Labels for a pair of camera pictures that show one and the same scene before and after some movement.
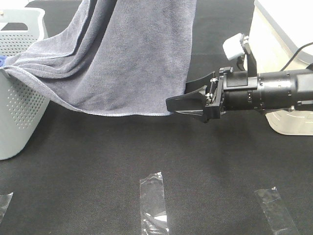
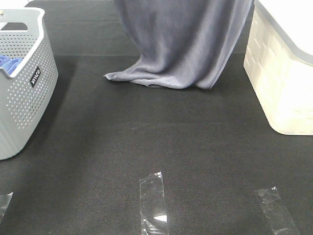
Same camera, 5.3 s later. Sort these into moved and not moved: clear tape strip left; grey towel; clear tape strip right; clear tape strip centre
Moved: grey towel
Not moved: clear tape strip centre; clear tape strip left; clear tape strip right
